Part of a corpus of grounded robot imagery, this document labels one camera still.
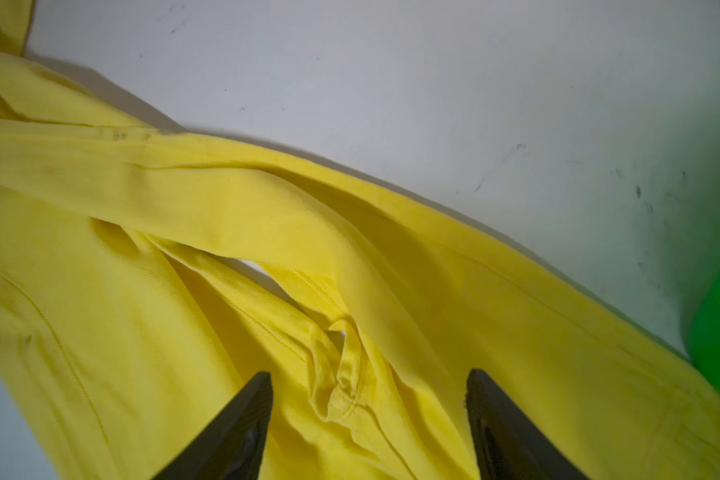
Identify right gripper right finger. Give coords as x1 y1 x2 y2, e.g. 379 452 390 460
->
466 369 586 480

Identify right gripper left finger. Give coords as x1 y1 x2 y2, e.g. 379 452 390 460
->
155 372 274 480

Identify yellow trousers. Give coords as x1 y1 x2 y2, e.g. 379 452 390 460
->
0 1 720 479

